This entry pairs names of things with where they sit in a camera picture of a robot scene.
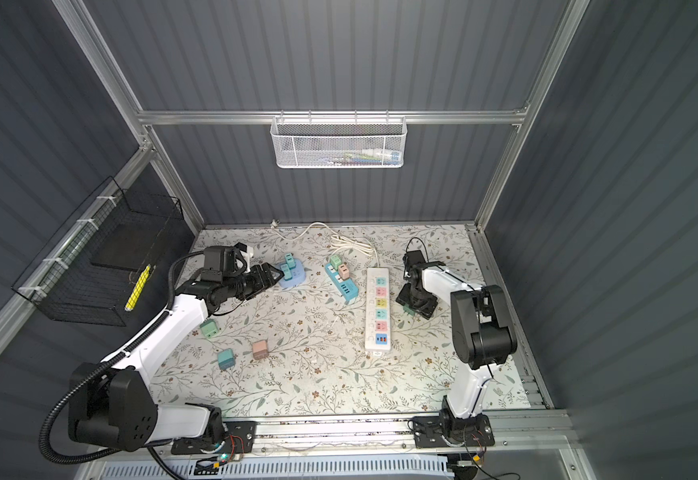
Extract long white power strip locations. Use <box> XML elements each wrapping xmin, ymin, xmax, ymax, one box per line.
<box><xmin>364</xmin><ymin>268</ymin><xmax>391</xmax><ymax>356</ymax></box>

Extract light blue round power strip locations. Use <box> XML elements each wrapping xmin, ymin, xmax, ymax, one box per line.
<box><xmin>278</xmin><ymin>259</ymin><xmax>306</xmax><ymax>290</ymax></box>

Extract black wire side basket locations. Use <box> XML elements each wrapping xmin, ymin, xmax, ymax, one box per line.
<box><xmin>12</xmin><ymin>184</ymin><xmax>192</xmax><ymax>327</ymax></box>

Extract white power strip cable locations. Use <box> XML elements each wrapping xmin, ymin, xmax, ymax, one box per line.
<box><xmin>269</xmin><ymin>218</ymin><xmax>338</xmax><ymax>241</ymax></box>

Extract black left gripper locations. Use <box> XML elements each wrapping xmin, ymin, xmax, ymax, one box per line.
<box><xmin>224</xmin><ymin>262</ymin><xmax>283</xmax><ymax>300</ymax></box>

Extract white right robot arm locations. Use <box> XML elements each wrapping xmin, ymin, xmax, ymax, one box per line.
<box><xmin>397</xmin><ymin>250</ymin><xmax>517</xmax><ymax>422</ymax></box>

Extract pink plug adapter cube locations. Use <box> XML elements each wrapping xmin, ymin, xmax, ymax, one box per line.
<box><xmin>251</xmin><ymin>340</ymin><xmax>269</xmax><ymax>360</ymax></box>
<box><xmin>338</xmin><ymin>264</ymin><xmax>351</xmax><ymax>280</ymax></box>

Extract yellow marker in basket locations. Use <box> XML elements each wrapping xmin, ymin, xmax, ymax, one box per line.
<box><xmin>124</xmin><ymin>265</ymin><xmax>153</xmax><ymax>312</ymax></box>

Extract coiled white cable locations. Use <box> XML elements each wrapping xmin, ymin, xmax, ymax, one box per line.
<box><xmin>329</xmin><ymin>232</ymin><xmax>381</xmax><ymax>268</ymax></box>

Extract teal blue power strip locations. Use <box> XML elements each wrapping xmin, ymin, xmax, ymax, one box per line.
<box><xmin>325</xmin><ymin>263</ymin><xmax>359</xmax><ymax>304</ymax></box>

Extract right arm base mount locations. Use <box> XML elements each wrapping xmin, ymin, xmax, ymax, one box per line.
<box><xmin>407</xmin><ymin>414</ymin><xmax>495</xmax><ymax>449</ymax></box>

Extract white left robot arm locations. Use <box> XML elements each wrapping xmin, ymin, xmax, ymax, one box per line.
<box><xmin>67</xmin><ymin>263</ymin><xmax>284</xmax><ymax>452</ymax></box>

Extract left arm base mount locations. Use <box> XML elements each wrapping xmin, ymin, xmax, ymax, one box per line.
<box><xmin>171</xmin><ymin>421</ymin><xmax>258</xmax><ymax>455</ymax></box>

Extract black corrugated cable conduit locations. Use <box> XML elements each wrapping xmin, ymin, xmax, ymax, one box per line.
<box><xmin>38</xmin><ymin>250</ymin><xmax>206</xmax><ymax>465</ymax></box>

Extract teal plug adapter cube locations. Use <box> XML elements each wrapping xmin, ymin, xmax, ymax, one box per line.
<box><xmin>280</xmin><ymin>263</ymin><xmax>293</xmax><ymax>281</ymax></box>
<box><xmin>217</xmin><ymin>348</ymin><xmax>236</xmax><ymax>371</ymax></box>
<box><xmin>285</xmin><ymin>253</ymin><xmax>296</xmax><ymax>269</ymax></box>

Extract white wire wall basket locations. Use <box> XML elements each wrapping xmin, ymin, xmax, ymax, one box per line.
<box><xmin>270</xmin><ymin>117</ymin><xmax>408</xmax><ymax>169</ymax></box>

